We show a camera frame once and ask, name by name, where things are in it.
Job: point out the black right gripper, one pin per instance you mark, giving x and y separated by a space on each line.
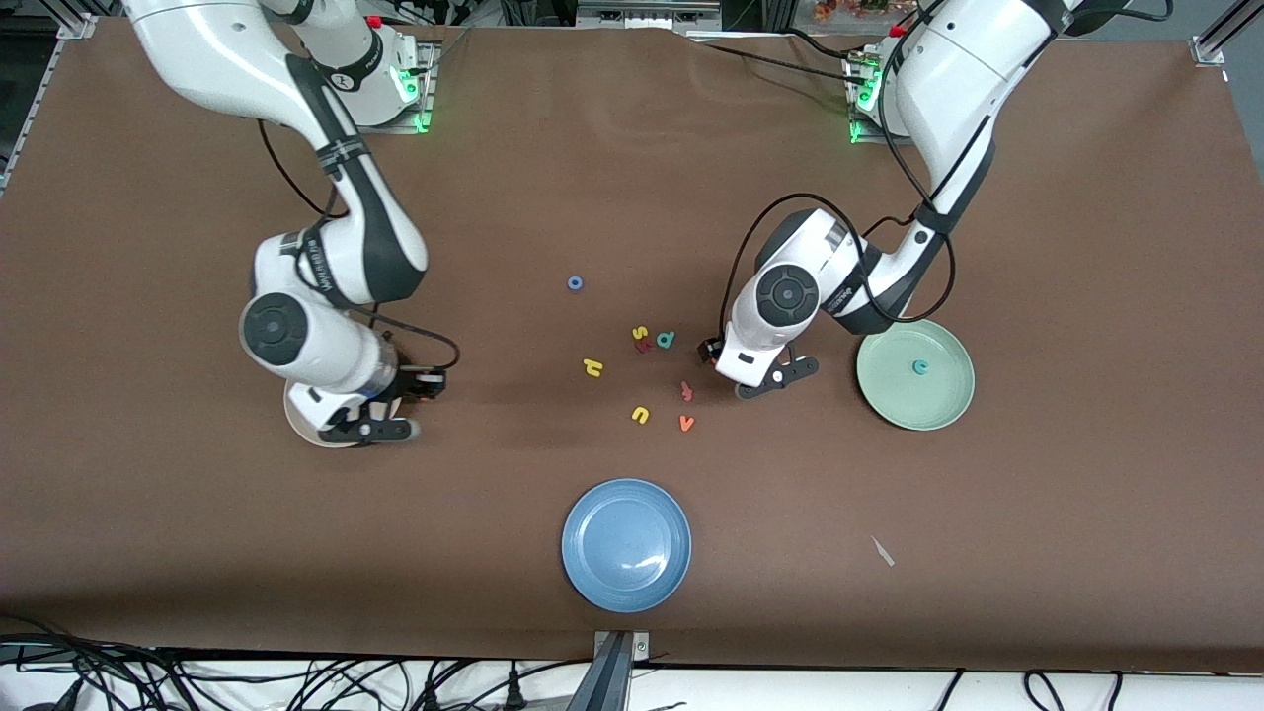
413 382

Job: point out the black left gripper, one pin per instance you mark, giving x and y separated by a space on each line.
708 351

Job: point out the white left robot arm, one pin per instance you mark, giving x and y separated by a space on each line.
948 59

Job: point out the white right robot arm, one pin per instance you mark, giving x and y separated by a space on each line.
197 39

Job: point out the beige brown plate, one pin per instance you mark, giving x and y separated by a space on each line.
296 420

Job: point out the brown table cover sheet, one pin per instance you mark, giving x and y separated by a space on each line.
632 197

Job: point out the blue plate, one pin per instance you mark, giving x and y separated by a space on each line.
626 545

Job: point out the light green plate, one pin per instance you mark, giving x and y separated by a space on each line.
915 395

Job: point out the black power plug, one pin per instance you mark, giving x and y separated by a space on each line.
513 688
432 694

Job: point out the grey metal box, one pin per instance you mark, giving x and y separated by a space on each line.
642 15

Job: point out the orange artificial flowers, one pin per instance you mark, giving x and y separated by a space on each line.
849 10

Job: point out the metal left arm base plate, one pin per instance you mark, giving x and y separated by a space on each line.
861 138

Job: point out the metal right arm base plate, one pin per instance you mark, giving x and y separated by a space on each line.
431 79

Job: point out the aluminium camera pole bracket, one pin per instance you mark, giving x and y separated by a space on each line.
617 681

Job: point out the aluminium frame corner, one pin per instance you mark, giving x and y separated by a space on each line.
1210 49
77 25

